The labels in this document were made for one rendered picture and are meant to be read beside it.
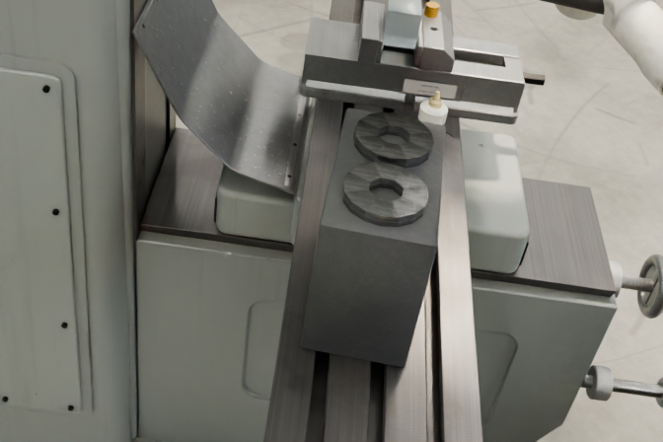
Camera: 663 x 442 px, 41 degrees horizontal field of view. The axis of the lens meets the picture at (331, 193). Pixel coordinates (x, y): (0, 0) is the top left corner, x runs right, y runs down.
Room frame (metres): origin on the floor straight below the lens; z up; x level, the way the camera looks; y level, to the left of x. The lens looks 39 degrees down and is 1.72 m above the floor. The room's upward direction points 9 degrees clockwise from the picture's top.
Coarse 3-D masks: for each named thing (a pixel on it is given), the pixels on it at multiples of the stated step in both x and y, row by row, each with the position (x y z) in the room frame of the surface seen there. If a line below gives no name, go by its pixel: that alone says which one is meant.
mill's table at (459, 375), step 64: (384, 0) 1.56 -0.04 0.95; (448, 0) 1.60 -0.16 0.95; (320, 128) 1.11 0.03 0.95; (448, 128) 1.16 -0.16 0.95; (320, 192) 0.96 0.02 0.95; (448, 192) 1.00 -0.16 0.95; (448, 256) 0.87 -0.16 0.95; (448, 320) 0.75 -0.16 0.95; (320, 384) 0.65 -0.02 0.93; (384, 384) 0.65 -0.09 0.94; (448, 384) 0.66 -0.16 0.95
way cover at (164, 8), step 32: (160, 0) 1.16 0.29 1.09; (192, 0) 1.27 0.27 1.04; (160, 32) 1.11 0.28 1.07; (192, 32) 1.21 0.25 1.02; (224, 32) 1.32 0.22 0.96; (160, 64) 1.06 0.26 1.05; (192, 64) 1.16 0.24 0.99; (224, 64) 1.24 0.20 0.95; (256, 64) 1.33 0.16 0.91; (192, 96) 1.10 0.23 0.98; (224, 96) 1.17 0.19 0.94; (256, 96) 1.24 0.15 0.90; (288, 96) 1.28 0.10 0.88; (192, 128) 1.04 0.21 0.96; (224, 128) 1.10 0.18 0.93; (256, 128) 1.16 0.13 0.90; (288, 128) 1.19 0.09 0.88; (224, 160) 1.04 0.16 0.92; (256, 160) 1.08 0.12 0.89; (288, 160) 1.11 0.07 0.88
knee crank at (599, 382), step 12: (588, 372) 1.10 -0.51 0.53; (600, 372) 1.07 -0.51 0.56; (612, 372) 1.08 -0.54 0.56; (588, 384) 1.06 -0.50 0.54; (600, 384) 1.05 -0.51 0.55; (612, 384) 1.06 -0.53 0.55; (624, 384) 1.07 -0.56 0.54; (636, 384) 1.07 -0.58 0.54; (648, 384) 1.08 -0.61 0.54; (660, 384) 1.09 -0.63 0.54; (588, 396) 1.06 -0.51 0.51; (600, 396) 1.04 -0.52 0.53; (648, 396) 1.06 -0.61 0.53; (660, 396) 1.07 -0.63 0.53
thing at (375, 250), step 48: (384, 144) 0.81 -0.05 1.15; (432, 144) 0.82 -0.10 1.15; (336, 192) 0.73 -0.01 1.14; (384, 192) 0.74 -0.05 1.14; (432, 192) 0.75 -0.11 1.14; (336, 240) 0.67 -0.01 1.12; (384, 240) 0.67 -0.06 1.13; (432, 240) 0.68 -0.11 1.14; (336, 288) 0.67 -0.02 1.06; (384, 288) 0.67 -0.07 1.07; (336, 336) 0.67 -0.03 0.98; (384, 336) 0.67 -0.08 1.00
